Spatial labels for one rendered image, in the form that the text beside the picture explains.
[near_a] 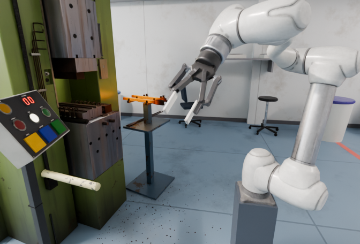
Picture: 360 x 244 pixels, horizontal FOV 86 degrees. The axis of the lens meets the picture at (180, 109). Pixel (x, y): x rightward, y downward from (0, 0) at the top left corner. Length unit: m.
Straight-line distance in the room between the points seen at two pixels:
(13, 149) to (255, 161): 1.10
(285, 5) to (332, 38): 4.19
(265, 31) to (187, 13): 3.82
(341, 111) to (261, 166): 2.98
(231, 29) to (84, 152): 1.32
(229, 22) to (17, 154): 0.94
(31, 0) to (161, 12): 3.20
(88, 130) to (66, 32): 0.65
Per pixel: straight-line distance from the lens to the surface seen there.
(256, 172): 1.14
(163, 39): 4.40
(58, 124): 1.23
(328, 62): 1.08
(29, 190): 1.33
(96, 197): 1.79
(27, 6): 1.54
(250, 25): 0.62
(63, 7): 1.51
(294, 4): 0.60
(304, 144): 1.07
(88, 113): 1.59
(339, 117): 4.01
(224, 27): 0.66
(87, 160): 1.64
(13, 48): 1.45
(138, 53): 4.57
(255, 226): 1.32
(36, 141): 1.07
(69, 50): 1.49
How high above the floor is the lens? 1.37
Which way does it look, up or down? 15 degrees down
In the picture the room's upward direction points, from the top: straight up
